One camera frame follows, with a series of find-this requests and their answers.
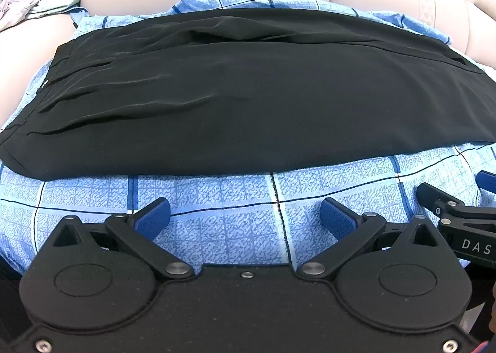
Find blue checked bed sheet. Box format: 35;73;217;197
0;0;496;280

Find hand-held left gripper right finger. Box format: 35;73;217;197
296;197;451;281

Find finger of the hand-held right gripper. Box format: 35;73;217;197
416;182;466;222
476;170;496;195

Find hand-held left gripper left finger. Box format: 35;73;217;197
41;197;195;281

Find black pants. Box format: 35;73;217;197
0;8;496;180

